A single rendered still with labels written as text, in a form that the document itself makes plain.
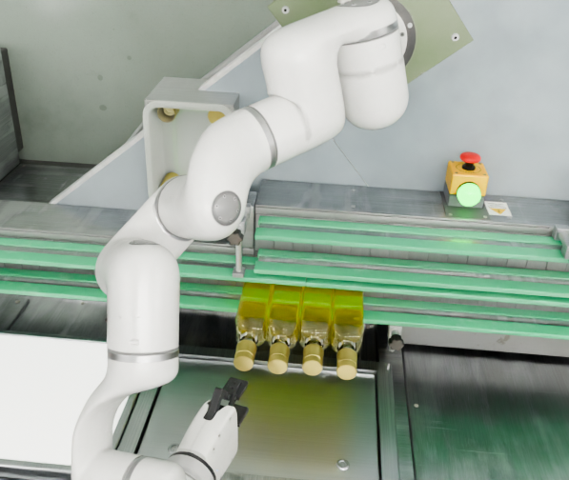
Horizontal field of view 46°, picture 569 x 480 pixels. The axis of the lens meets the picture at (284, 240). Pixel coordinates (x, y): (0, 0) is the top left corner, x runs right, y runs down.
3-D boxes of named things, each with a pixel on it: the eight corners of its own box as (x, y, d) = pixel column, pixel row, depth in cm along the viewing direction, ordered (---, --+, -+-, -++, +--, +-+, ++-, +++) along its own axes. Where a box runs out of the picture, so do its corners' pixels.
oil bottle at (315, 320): (305, 288, 138) (297, 354, 120) (306, 265, 136) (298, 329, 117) (332, 290, 138) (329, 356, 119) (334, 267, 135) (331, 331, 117)
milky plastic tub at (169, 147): (159, 189, 144) (149, 207, 137) (152, 87, 133) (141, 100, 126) (239, 194, 143) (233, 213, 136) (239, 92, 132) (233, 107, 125)
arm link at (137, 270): (249, 346, 82) (206, 326, 96) (253, 172, 81) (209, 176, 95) (115, 356, 75) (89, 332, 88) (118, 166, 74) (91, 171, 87)
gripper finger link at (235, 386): (232, 413, 100) (249, 385, 105) (231, 397, 98) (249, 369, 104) (212, 408, 101) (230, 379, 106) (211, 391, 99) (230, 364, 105)
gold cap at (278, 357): (269, 357, 118) (266, 373, 114) (270, 341, 116) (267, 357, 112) (289, 359, 117) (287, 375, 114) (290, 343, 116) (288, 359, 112)
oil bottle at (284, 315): (276, 287, 139) (265, 352, 120) (277, 264, 136) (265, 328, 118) (303, 289, 139) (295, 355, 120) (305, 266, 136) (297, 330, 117)
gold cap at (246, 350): (236, 354, 118) (233, 370, 114) (236, 338, 116) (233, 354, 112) (256, 356, 118) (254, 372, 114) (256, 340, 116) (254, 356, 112)
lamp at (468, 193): (454, 201, 132) (456, 208, 129) (457, 180, 130) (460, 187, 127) (477, 203, 132) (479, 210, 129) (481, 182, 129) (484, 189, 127)
